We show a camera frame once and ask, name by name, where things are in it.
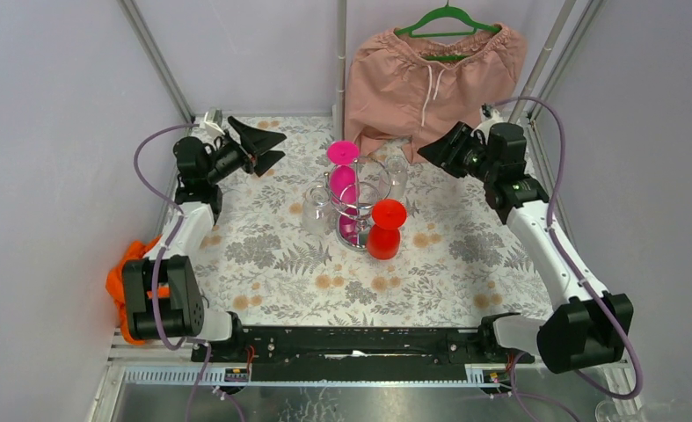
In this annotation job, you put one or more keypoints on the red plastic wine glass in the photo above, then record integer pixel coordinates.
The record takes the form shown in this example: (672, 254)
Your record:
(384, 238)

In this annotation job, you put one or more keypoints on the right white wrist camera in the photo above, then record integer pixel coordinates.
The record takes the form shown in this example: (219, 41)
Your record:
(490, 116)

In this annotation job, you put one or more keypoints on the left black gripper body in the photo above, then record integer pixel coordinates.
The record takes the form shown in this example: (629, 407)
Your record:
(243, 148)

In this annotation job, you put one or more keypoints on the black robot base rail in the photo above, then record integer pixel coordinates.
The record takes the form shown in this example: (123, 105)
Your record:
(357, 354)

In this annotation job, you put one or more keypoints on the magenta plastic wine glass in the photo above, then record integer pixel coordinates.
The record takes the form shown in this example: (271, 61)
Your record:
(343, 188)

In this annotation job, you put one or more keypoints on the clear wine glass left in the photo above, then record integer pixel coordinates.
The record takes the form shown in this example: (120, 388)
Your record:
(316, 208)

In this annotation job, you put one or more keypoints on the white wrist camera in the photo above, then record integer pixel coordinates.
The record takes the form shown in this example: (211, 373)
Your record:
(490, 116)
(212, 123)

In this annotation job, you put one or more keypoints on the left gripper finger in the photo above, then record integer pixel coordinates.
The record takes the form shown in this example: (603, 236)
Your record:
(255, 141)
(266, 161)

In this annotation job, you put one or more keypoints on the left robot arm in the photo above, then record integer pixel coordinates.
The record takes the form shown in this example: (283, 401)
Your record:
(161, 296)

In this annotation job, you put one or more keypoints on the chrome wine glass rack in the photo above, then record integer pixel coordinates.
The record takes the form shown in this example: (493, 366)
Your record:
(369, 173)

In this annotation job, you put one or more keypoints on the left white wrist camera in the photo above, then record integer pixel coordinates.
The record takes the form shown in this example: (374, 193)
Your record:
(212, 123)

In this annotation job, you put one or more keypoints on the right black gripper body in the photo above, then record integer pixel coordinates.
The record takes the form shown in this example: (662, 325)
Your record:
(472, 159)

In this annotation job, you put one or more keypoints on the pink shorts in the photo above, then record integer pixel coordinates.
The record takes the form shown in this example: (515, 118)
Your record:
(418, 89)

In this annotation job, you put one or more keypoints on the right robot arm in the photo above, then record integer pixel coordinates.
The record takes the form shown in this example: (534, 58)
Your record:
(582, 330)

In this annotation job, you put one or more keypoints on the clear ribbed wine glass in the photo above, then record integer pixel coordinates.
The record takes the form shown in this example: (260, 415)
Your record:
(394, 179)

